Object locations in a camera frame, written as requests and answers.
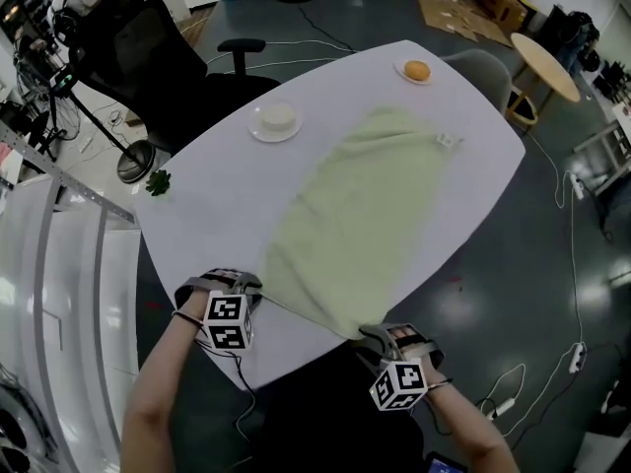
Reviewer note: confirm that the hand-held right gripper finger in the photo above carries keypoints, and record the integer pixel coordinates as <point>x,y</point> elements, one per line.
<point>382,335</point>

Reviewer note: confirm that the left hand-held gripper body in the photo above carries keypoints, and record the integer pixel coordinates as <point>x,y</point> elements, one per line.
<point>227,323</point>

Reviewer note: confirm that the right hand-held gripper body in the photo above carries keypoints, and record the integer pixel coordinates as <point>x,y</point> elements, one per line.
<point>399,387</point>

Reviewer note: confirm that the light green cloth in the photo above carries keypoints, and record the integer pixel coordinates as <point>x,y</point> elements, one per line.
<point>365,215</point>

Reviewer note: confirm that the person's right forearm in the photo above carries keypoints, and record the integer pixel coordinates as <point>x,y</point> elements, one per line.
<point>473,431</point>

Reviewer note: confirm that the person's left forearm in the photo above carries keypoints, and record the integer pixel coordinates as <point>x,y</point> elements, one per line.
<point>153,402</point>

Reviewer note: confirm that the person's left hand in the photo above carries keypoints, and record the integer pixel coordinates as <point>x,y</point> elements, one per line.
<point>227,276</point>

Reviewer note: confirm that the person's right hand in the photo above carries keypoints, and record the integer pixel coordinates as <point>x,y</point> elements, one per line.
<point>406,334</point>

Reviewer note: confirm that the person's black clothing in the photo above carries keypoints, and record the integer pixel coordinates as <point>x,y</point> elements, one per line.
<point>340,412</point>

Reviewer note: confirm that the black device blue screen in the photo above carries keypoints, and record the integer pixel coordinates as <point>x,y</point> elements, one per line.
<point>443,463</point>

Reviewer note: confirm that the white power strip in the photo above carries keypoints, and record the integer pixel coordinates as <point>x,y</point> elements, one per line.
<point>504,407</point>
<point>578,358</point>
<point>577,185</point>

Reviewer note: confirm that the small green potted plant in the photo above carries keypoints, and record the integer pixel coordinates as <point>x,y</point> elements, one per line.
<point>159,182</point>

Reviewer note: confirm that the white metal shelving rack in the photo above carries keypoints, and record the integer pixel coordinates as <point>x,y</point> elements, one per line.
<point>74,274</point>

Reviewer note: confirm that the white cup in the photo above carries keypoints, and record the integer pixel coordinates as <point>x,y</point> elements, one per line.
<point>277,115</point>

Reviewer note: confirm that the black mesh office chair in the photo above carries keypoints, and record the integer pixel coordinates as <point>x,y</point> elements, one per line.
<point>148,67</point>

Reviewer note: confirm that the grey white oval device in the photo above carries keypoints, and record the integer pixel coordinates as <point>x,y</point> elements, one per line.
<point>10,431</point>

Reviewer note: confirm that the orange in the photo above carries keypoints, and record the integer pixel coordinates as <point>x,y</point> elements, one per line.
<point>417,70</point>

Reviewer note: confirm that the grey shell chair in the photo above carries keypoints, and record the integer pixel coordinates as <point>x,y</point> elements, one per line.
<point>478,74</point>

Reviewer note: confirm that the white desk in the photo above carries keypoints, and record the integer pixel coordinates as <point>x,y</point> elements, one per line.
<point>606,136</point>

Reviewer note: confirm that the round wooden table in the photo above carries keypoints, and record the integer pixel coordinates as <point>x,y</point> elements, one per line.
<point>547,64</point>

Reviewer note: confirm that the flattened cardboard sheets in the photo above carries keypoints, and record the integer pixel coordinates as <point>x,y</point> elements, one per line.
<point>463,15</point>

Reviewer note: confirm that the black floor stand with camera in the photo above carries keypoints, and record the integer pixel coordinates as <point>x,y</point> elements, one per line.
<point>135,163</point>

